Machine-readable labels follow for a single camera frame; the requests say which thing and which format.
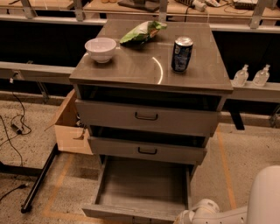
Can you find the metal frame rail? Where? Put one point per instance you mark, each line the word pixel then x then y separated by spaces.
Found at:
pixel 60 75

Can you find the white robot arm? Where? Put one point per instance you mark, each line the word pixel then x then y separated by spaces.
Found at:
pixel 263 204

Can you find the black metal floor bar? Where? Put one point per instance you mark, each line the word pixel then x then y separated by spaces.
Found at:
pixel 39 173

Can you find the white ceramic bowl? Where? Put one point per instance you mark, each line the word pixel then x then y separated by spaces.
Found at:
pixel 101 50

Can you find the grey drawer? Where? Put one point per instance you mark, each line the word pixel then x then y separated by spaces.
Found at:
pixel 139 191
pixel 154 119
pixel 148 151

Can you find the clear sanitizer bottle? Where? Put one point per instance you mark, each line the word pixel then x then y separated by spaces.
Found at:
pixel 262 76
pixel 241 76

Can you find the green chip bag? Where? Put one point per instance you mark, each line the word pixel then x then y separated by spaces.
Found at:
pixel 143 32

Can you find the blue soda can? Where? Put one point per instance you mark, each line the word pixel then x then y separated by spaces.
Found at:
pixel 181 54

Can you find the wooden workbench in background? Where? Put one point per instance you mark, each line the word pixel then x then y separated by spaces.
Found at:
pixel 173 8

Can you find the grey middle drawer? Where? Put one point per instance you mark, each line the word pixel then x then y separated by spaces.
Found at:
pixel 148 151

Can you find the grey bottom drawer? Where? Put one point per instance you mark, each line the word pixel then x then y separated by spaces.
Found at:
pixel 139 191

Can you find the grey top drawer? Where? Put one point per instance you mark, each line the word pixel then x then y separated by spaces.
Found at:
pixel 154 119

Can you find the open cardboard box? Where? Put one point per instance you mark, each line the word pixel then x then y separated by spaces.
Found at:
pixel 70 137

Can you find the clear sanitizer bottle left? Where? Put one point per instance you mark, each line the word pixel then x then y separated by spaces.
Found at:
pixel 241 76

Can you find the grey wooden drawer cabinet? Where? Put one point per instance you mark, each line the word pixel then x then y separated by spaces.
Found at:
pixel 142 75

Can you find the clear sanitizer bottle right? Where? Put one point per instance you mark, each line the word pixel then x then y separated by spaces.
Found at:
pixel 262 76

